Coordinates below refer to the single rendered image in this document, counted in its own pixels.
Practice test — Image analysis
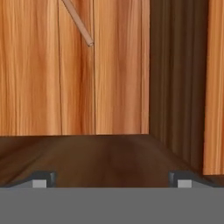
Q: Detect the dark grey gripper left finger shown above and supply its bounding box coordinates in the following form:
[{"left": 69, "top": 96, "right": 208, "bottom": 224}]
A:
[{"left": 5, "top": 171, "right": 57, "bottom": 189}]

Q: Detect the tan bar door handle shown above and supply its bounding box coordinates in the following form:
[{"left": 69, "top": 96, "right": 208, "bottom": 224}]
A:
[{"left": 61, "top": 0, "right": 95, "bottom": 48}]

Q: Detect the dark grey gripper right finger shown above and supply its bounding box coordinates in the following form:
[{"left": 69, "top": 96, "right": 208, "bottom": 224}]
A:
[{"left": 168, "top": 171, "right": 219, "bottom": 189}]

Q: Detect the light wood cupboard door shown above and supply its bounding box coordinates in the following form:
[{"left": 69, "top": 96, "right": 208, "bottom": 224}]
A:
[
  {"left": 93, "top": 0, "right": 151, "bottom": 136},
  {"left": 57, "top": 0, "right": 96, "bottom": 137},
  {"left": 0, "top": 0, "right": 63, "bottom": 137}
]

